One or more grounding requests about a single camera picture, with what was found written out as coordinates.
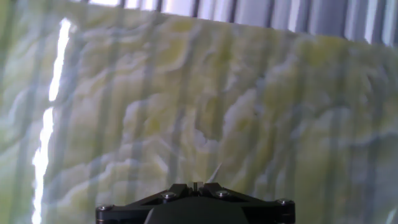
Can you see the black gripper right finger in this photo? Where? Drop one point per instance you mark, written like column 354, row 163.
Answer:
column 258, row 208

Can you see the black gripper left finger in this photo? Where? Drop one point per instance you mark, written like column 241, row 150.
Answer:
column 136, row 207

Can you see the small clear pipette tip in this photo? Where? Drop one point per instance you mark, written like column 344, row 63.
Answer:
column 213, row 177

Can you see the green marble pattern mat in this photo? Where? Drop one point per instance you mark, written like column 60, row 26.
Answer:
column 217, row 109

